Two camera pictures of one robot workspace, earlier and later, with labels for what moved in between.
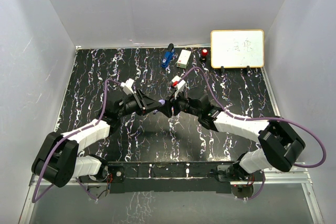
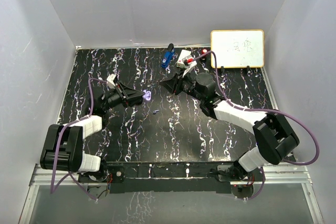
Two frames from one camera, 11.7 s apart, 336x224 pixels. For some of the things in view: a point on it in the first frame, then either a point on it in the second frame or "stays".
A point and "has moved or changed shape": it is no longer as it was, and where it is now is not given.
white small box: [184, 59] stays
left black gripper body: [132, 106] → [114, 99]
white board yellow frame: [237, 48] stays
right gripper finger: [166, 109] → [169, 84]
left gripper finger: [147, 102] → [129, 92]
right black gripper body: [182, 104] → [188, 86]
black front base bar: [167, 177] stays
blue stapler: [168, 55] stays
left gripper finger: [145, 111] → [136, 100]
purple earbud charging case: [161, 101] has moved or changed shape
